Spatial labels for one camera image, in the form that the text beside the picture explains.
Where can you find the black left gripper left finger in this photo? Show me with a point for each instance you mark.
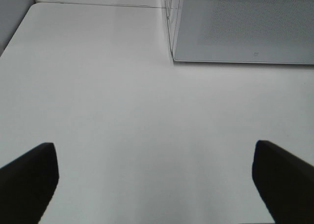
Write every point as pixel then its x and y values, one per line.
pixel 27 185

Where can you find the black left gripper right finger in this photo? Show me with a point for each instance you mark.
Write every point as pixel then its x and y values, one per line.
pixel 285 183

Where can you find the white microwave door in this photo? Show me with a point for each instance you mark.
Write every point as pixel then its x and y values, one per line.
pixel 243 31

